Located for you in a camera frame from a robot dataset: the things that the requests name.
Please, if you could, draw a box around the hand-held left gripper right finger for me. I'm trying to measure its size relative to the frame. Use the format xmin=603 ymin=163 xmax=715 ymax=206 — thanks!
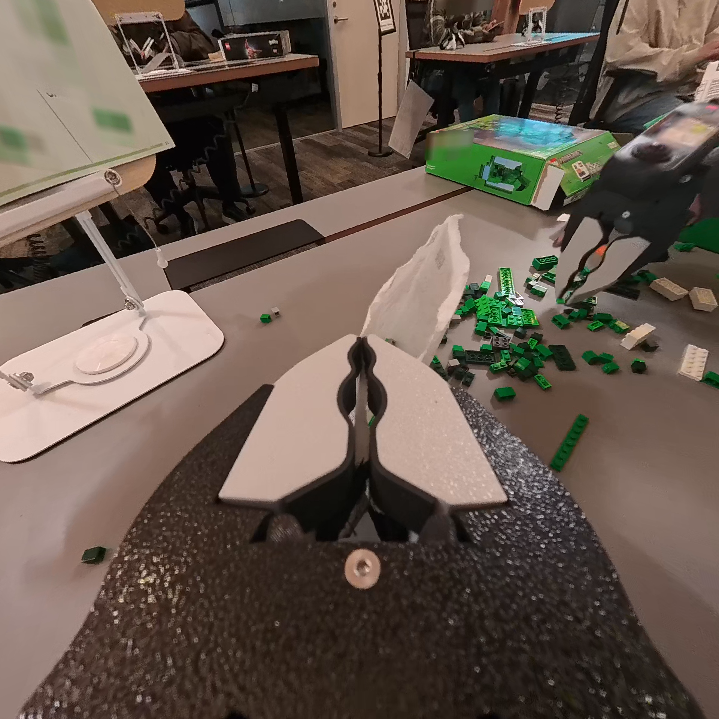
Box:
xmin=365 ymin=334 xmax=510 ymax=533

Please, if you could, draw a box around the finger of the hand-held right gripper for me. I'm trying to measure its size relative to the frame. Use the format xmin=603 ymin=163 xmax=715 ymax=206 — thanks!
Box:
xmin=567 ymin=235 xmax=653 ymax=307
xmin=555 ymin=215 xmax=606 ymax=305

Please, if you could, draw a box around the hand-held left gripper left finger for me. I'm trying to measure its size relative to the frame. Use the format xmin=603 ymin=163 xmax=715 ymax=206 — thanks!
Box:
xmin=217 ymin=334 xmax=367 ymax=533

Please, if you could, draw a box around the pile of green toy bricks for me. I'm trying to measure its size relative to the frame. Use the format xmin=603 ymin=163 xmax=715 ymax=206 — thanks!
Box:
xmin=430 ymin=255 xmax=719 ymax=402

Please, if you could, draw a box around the white printed paper bag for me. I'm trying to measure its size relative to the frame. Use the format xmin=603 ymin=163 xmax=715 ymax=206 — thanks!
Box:
xmin=359 ymin=213 xmax=471 ymax=467

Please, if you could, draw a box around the grey desk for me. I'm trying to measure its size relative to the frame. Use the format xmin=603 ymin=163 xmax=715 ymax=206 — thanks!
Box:
xmin=0 ymin=166 xmax=719 ymax=719

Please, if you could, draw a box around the green plastic bin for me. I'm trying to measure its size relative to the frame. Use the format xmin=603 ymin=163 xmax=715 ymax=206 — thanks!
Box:
xmin=671 ymin=216 xmax=719 ymax=255

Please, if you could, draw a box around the white studded toy plate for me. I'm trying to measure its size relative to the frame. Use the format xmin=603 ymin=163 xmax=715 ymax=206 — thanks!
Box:
xmin=678 ymin=344 xmax=710 ymax=382

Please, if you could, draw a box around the green cardboard toy box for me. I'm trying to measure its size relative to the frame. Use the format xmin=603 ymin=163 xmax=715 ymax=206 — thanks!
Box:
xmin=424 ymin=114 xmax=621 ymax=211

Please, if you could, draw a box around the long narrow green plate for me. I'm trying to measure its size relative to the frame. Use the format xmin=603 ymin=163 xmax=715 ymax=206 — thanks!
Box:
xmin=549 ymin=414 xmax=589 ymax=471

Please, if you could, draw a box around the white book stand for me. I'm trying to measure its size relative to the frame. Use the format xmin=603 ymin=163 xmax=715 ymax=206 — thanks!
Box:
xmin=0 ymin=152 xmax=224 ymax=464

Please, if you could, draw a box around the wooden background table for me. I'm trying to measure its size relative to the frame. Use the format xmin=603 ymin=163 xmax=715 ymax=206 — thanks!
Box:
xmin=406 ymin=33 xmax=601 ymax=133
xmin=137 ymin=53 xmax=320 ymax=206

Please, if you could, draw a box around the white paper sheet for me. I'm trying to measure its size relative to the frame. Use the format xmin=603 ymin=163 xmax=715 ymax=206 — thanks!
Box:
xmin=389 ymin=79 xmax=436 ymax=159

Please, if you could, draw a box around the black floor stand pole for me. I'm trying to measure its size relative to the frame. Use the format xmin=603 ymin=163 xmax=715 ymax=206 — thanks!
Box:
xmin=368 ymin=0 xmax=398 ymax=159

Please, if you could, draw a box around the black office chair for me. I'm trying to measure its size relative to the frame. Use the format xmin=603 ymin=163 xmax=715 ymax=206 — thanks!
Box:
xmin=147 ymin=92 xmax=271 ymax=224

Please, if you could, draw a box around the white door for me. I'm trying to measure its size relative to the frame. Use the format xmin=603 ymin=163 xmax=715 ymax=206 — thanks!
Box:
xmin=328 ymin=0 xmax=408 ymax=133

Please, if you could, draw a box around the black toy box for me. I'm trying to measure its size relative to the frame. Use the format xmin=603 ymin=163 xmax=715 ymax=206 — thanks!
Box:
xmin=218 ymin=31 xmax=291 ymax=61

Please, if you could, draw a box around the background book stand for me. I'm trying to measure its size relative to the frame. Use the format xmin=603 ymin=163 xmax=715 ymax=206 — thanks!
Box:
xmin=90 ymin=0 xmax=189 ymax=76

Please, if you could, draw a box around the instruction booklet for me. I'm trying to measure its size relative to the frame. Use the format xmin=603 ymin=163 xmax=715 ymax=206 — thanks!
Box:
xmin=0 ymin=0 xmax=176 ymax=206

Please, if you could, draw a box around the black desk cable cover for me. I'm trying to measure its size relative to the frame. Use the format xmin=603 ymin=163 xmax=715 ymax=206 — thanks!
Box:
xmin=164 ymin=219 xmax=325 ymax=292

